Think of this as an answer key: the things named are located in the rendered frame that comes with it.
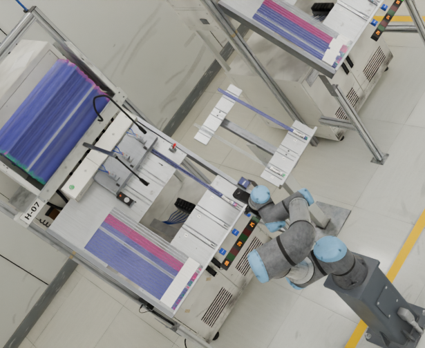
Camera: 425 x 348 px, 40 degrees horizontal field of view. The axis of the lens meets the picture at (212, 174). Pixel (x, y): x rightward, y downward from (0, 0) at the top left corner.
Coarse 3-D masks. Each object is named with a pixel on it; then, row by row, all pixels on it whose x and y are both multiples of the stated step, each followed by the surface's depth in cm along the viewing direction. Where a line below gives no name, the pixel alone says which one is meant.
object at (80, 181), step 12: (120, 120) 280; (108, 132) 278; (120, 132) 279; (96, 144) 277; (108, 144) 277; (96, 156) 275; (84, 168) 273; (96, 168) 274; (72, 180) 272; (84, 180) 272; (72, 192) 270; (84, 192) 277
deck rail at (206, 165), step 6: (138, 120) 288; (150, 126) 287; (156, 132) 287; (168, 138) 286; (180, 144) 286; (186, 150) 285; (186, 156) 290; (192, 156) 284; (198, 156) 284; (198, 162) 286; (204, 162) 284; (210, 168) 283; (216, 168) 283; (216, 174) 285; (222, 174) 283; (228, 180) 282; (234, 180) 282
